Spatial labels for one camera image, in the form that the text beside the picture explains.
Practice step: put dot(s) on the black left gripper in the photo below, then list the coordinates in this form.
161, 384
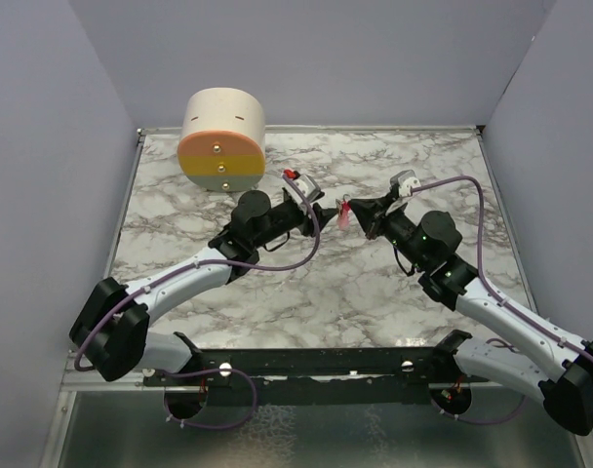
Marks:
320, 214

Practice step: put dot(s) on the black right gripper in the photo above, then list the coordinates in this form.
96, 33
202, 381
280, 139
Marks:
372, 213

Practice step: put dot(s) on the pink strap keyring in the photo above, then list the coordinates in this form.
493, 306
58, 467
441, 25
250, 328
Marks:
343, 212

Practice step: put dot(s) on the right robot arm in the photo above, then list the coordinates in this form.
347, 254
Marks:
554, 366

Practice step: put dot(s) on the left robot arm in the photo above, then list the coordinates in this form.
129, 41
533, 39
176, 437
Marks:
112, 333

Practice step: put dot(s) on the round cream drawer cabinet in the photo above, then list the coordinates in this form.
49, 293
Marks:
222, 140

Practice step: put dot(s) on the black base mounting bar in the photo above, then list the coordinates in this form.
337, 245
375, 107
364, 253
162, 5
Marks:
412, 364

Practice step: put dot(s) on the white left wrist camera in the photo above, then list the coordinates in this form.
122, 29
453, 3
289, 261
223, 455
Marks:
303, 186

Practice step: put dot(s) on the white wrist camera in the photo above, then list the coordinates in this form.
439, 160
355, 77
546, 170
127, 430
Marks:
404, 184
303, 186

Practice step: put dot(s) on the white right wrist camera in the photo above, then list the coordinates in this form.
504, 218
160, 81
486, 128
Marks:
404, 184

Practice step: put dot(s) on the aluminium frame rail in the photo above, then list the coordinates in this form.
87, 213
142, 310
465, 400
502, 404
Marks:
84, 376

